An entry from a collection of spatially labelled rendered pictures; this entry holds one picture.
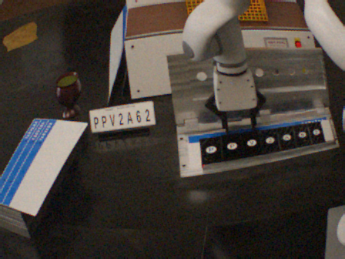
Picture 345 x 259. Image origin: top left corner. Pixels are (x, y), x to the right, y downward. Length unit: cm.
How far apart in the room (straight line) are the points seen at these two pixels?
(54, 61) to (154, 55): 50
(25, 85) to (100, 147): 51
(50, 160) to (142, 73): 44
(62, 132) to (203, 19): 47
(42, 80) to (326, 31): 129
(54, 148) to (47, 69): 63
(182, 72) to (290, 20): 42
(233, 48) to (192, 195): 34
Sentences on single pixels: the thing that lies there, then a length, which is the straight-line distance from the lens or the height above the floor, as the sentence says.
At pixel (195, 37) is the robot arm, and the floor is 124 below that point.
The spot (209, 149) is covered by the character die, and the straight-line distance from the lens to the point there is 219.
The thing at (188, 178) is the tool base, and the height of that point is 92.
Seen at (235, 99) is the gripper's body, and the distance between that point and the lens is 218.
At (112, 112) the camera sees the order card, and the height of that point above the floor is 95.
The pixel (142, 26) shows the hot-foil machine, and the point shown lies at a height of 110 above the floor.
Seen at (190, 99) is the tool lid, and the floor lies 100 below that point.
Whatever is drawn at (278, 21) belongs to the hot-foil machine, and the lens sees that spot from 242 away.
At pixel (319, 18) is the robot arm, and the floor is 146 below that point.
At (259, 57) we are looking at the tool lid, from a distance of 223.
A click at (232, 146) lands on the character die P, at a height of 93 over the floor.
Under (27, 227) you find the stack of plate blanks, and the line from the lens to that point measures 202.
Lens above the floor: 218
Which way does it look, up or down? 33 degrees down
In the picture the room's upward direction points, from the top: 8 degrees counter-clockwise
